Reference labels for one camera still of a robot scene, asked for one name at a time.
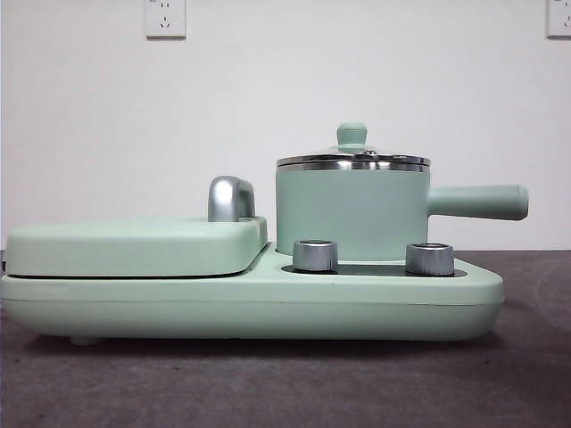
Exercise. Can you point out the glass pot lid green knob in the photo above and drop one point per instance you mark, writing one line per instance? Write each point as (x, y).
(351, 136)

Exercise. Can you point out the silver control knob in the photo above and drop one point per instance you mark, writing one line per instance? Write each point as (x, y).
(314, 256)
(429, 258)

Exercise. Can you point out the green breakfast machine base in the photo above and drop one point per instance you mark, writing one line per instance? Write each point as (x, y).
(267, 307)

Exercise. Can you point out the black control panel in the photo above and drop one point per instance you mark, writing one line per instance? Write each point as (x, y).
(370, 269)

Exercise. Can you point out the white wall socket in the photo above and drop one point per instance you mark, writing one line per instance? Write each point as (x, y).
(165, 20)
(560, 18)

